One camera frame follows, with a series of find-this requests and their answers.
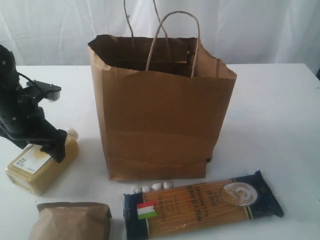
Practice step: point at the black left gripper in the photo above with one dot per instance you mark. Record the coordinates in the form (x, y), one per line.
(22, 121)

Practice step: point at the brown kraft pouch white label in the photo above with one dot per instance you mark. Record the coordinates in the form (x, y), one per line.
(72, 221)

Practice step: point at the brown paper shopping bag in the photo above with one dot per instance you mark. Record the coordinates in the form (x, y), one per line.
(161, 104)

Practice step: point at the white backdrop sheet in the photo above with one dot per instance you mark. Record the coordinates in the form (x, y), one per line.
(56, 32)

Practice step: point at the yellow millet grain pack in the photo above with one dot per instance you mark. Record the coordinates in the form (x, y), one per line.
(34, 171)

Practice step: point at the blister pack of white pills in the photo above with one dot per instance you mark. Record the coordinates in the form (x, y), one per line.
(136, 189)

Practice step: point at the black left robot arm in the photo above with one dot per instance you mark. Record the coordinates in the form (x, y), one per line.
(10, 79)

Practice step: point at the spaghetti package dark blue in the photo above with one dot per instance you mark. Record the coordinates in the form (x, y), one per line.
(196, 206)

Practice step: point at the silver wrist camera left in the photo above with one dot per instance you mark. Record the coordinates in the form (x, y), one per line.
(41, 90)

